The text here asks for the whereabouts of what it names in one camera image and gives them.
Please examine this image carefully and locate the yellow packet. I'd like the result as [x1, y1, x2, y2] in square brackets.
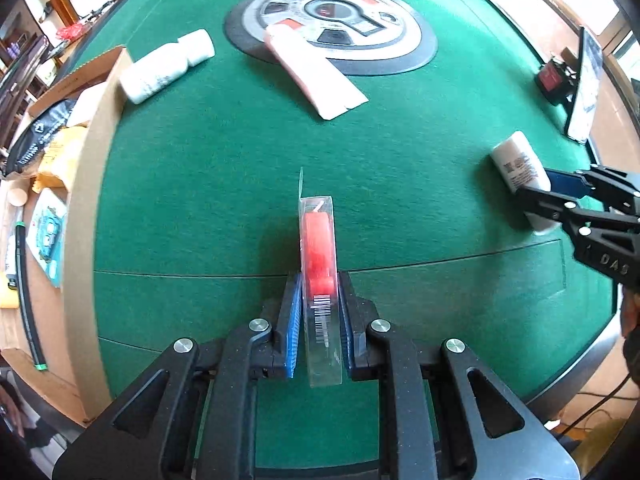
[34, 126, 88, 190]

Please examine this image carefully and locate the pale pink tube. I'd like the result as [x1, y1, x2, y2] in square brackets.
[263, 24, 369, 121]

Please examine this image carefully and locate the red and black phone stand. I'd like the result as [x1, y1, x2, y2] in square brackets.
[534, 54, 578, 107]

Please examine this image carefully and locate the green mahjong table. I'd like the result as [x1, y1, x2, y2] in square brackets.
[62, 0, 623, 480]

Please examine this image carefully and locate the plain white bottle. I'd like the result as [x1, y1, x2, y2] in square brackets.
[119, 29, 216, 106]

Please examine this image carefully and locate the red item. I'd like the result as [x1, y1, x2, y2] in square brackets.
[298, 167, 346, 388]

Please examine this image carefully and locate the white bottle with barcode label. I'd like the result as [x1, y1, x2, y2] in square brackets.
[489, 130, 557, 236]

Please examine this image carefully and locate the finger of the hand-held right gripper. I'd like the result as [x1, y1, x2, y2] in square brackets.
[515, 186, 640, 237]
[544, 165, 640, 217]

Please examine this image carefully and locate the small white box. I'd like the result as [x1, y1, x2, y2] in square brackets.
[66, 82, 108, 128]

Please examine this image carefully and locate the shallow cardboard box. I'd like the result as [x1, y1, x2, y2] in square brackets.
[0, 45, 135, 426]

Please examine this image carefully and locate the black foil packet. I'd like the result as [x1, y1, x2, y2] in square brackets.
[6, 97, 78, 177]

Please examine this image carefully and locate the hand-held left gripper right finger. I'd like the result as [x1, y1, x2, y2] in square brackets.
[338, 270, 581, 480]

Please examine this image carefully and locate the round table control panel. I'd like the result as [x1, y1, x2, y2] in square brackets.
[224, 0, 439, 77]

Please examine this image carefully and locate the blue blister pack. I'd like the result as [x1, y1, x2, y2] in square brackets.
[25, 187, 68, 288]

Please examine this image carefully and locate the wooden shelf unit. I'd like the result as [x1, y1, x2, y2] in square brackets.
[0, 0, 121, 86]

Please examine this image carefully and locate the smartphone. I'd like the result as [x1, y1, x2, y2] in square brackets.
[565, 26, 604, 144]

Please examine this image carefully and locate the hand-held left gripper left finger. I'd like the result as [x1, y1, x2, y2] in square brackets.
[52, 272, 304, 480]

